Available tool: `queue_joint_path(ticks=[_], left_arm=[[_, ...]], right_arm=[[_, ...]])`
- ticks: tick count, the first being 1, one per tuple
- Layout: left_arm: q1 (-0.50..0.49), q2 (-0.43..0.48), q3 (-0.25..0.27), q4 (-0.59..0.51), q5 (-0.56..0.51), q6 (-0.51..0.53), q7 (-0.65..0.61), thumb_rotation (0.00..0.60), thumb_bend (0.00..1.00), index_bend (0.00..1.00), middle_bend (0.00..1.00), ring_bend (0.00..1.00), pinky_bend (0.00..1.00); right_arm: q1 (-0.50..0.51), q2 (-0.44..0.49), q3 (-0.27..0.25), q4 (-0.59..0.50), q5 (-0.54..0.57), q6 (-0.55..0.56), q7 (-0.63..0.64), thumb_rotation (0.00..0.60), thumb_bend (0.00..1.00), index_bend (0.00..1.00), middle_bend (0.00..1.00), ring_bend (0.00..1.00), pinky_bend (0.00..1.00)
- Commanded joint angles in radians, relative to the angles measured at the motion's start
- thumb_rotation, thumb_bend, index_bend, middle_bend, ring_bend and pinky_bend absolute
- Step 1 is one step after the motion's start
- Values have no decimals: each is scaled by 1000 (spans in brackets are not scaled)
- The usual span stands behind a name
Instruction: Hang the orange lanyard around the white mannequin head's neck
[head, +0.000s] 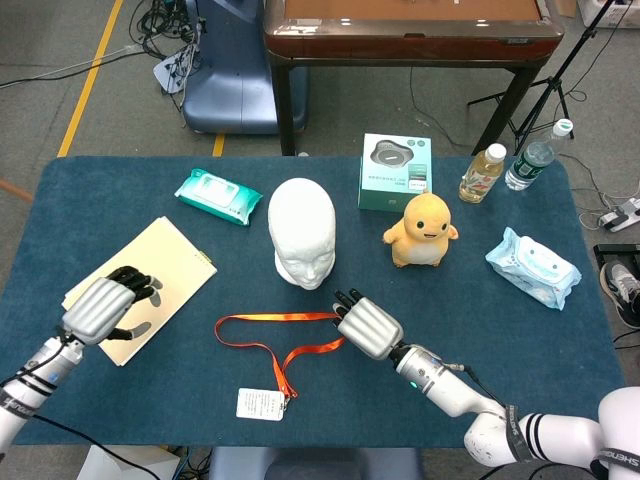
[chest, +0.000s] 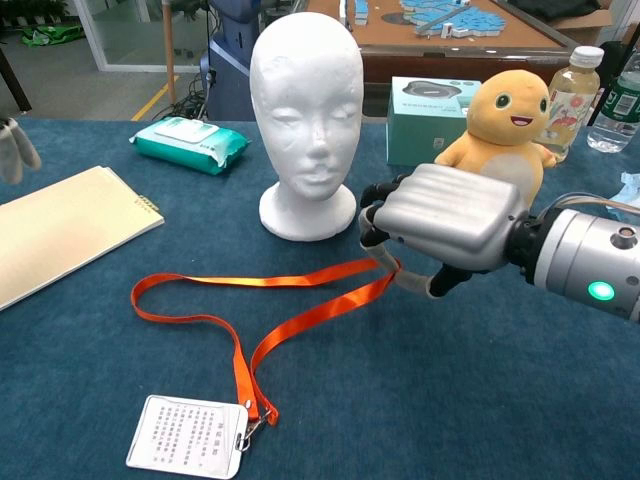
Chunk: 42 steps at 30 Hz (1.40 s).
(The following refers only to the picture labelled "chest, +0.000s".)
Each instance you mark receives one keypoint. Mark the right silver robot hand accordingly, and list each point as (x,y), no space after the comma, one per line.
(450,215)

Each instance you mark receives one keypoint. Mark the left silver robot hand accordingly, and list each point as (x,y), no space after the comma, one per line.
(12,150)

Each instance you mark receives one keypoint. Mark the white badge card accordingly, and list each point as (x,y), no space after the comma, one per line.
(185,435)

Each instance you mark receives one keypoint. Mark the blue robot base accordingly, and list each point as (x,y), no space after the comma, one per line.
(230,75)

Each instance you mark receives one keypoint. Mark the white foam mannequin head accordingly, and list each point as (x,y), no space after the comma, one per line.
(305,100)

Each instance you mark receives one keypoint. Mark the black stand leg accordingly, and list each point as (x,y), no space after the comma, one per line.
(15,82)

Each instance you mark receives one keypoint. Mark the cream spiral notebook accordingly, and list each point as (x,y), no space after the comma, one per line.
(65,225)

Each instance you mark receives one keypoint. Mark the teal product box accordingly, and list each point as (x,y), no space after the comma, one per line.
(415,130)

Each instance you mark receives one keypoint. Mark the green bag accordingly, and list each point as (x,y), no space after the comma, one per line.
(50,36)

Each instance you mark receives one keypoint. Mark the yellow plush toy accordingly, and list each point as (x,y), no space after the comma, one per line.
(510,100)

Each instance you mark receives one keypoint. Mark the green potted plants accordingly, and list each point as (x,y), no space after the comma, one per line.
(30,10)

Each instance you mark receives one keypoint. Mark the blue table mat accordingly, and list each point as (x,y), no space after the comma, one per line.
(400,375)

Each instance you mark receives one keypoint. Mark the green wet wipes pack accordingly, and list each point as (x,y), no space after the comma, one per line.
(185,145)

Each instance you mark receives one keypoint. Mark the yellow drink bottle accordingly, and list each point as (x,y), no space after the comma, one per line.
(575,95)

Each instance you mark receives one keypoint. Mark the black tripod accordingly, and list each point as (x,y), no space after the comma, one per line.
(598,110)

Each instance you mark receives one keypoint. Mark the light blue wet wipes pack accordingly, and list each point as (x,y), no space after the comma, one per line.
(632,182)

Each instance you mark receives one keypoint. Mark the wooden pole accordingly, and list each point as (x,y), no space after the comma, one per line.
(169,50)

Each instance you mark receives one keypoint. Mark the clear water bottle green label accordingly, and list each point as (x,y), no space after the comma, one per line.
(617,125)

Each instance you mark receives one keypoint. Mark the blue mahjong tile pile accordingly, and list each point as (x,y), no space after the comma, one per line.
(465,20)

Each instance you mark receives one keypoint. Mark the black cloth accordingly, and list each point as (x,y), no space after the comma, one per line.
(550,7)

